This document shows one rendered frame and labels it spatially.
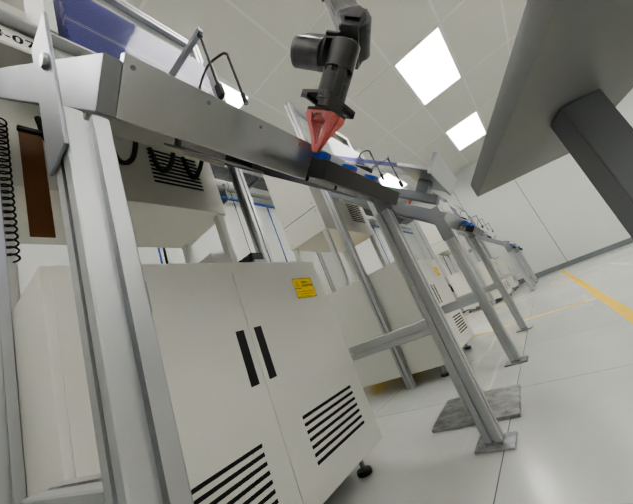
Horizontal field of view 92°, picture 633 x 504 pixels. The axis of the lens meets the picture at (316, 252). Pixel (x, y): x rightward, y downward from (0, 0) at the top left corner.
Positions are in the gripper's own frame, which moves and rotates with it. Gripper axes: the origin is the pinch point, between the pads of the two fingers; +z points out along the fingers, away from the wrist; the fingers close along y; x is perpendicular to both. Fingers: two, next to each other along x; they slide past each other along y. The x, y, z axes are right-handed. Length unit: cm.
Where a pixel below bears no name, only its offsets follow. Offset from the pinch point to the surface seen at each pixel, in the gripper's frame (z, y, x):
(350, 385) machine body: 57, -30, 11
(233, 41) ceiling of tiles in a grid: -102, -115, -227
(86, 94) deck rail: 6.0, 36.3, -4.5
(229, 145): 5.7, 18.5, -1.3
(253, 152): 5.3, 13.6, -1.4
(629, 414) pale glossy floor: 33, -44, 65
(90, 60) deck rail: 2.3, 36.5, -4.6
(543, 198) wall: -137, -769, -12
